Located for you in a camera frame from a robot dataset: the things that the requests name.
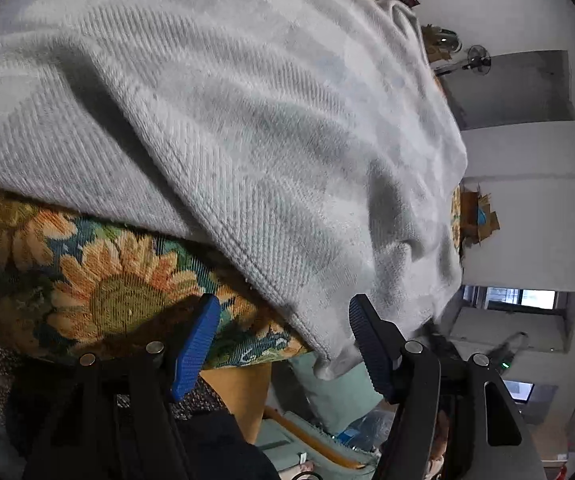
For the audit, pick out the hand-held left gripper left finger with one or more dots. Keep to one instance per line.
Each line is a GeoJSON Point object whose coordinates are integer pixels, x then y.
{"type": "Point", "coordinates": [195, 347]}

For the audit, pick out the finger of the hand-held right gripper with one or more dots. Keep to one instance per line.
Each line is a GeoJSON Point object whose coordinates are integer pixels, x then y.
{"type": "Point", "coordinates": [445, 342]}

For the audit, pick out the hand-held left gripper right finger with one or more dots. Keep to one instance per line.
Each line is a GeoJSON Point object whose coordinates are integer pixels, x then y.
{"type": "Point", "coordinates": [371, 347]}

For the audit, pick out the grey knit sweater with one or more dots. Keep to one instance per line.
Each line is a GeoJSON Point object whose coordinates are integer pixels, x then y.
{"type": "Point", "coordinates": [227, 110]}

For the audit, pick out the lit laptop screen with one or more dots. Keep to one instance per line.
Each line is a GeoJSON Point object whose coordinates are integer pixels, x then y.
{"type": "Point", "coordinates": [517, 391]}

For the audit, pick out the green cushion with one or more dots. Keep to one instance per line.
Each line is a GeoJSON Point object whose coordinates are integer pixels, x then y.
{"type": "Point", "coordinates": [335, 395]}

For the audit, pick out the orange wooden table leg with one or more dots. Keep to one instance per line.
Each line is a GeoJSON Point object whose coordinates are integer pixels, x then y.
{"type": "Point", "coordinates": [240, 400]}

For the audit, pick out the blue plastic bag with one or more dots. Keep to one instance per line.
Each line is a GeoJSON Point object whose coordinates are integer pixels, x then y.
{"type": "Point", "coordinates": [367, 427]}

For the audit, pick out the sunflower print tablecloth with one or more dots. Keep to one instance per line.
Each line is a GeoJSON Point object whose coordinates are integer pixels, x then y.
{"type": "Point", "coordinates": [117, 300]}

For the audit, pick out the person's dark pants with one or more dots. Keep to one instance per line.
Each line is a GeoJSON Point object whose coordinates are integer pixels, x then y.
{"type": "Point", "coordinates": [227, 445]}

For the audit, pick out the pile of cardboard boxes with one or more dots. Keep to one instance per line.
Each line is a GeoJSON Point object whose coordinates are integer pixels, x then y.
{"type": "Point", "coordinates": [480, 215]}

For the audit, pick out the black standing fan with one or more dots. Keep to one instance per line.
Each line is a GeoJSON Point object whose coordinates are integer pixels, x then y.
{"type": "Point", "coordinates": [478, 56]}

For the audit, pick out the open cardboard box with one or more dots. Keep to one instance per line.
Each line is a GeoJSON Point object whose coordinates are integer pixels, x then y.
{"type": "Point", "coordinates": [440, 41]}

